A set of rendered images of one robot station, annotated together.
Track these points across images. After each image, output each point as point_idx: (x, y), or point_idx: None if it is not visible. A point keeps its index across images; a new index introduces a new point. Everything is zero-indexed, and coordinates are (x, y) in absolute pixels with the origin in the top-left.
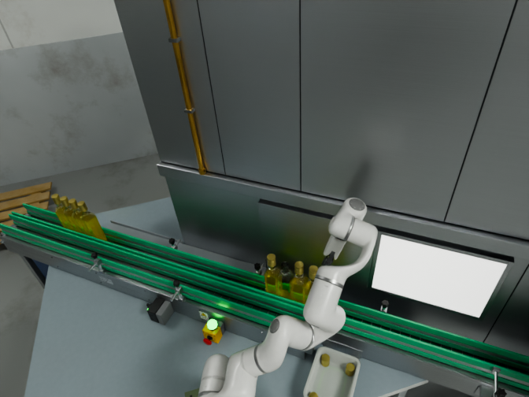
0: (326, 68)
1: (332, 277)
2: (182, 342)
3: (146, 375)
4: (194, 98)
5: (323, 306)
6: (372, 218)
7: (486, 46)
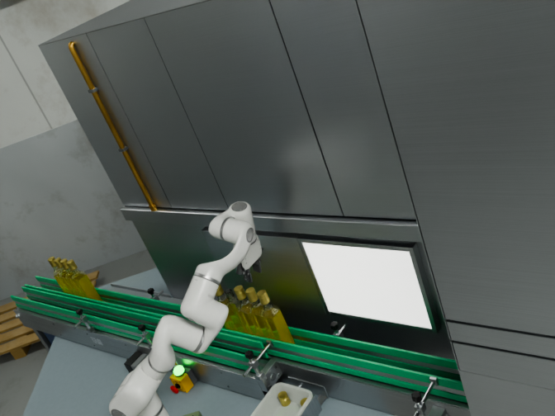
0: (192, 89)
1: (201, 271)
2: None
3: None
4: (124, 138)
5: (192, 297)
6: (287, 225)
7: (274, 44)
